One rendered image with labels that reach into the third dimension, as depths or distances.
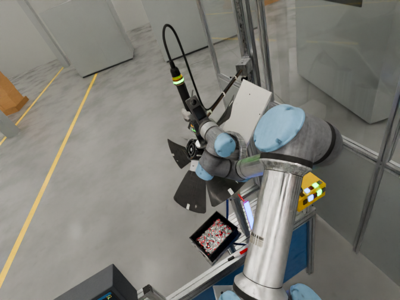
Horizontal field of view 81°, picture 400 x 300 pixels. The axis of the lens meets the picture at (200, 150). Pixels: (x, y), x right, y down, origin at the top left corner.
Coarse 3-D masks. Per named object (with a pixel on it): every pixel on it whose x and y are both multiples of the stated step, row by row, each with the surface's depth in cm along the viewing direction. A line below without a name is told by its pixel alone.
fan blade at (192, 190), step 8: (192, 176) 133; (184, 184) 135; (192, 184) 133; (200, 184) 132; (176, 192) 139; (184, 192) 136; (192, 192) 133; (200, 192) 132; (176, 200) 139; (184, 200) 136; (192, 200) 134; (200, 200) 132; (192, 208) 134; (200, 208) 132
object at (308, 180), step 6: (306, 174) 112; (312, 174) 111; (306, 180) 110; (312, 180) 109; (306, 186) 107; (312, 186) 106; (318, 186) 106; (324, 186) 106; (306, 192) 105; (312, 192) 105; (324, 192) 110; (300, 198) 104; (306, 198) 105; (318, 198) 110; (300, 204) 105; (306, 204) 108; (300, 210) 108
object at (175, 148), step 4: (168, 140) 155; (168, 144) 158; (172, 144) 152; (176, 144) 146; (172, 148) 155; (176, 148) 149; (180, 148) 145; (184, 148) 141; (172, 152) 158; (176, 152) 153; (180, 152) 148; (184, 152) 145; (176, 156) 156; (180, 156) 151; (184, 156) 148; (180, 160) 155; (184, 160) 152; (188, 160) 149; (180, 164) 158; (184, 164) 155
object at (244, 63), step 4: (248, 56) 145; (240, 60) 146; (244, 60) 144; (248, 60) 143; (236, 64) 143; (240, 64) 142; (244, 64) 140; (248, 64) 142; (236, 68) 144; (240, 68) 143; (244, 68) 142; (248, 68) 143; (244, 72) 143; (248, 72) 144
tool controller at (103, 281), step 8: (112, 264) 90; (104, 272) 88; (112, 272) 86; (120, 272) 92; (88, 280) 87; (96, 280) 86; (104, 280) 84; (112, 280) 83; (120, 280) 88; (72, 288) 87; (80, 288) 86; (88, 288) 84; (96, 288) 83; (104, 288) 81; (112, 288) 81; (120, 288) 85; (128, 288) 91; (64, 296) 85; (72, 296) 84; (80, 296) 82; (88, 296) 81; (96, 296) 80; (104, 296) 81; (112, 296) 82; (120, 296) 83; (128, 296) 87; (136, 296) 94
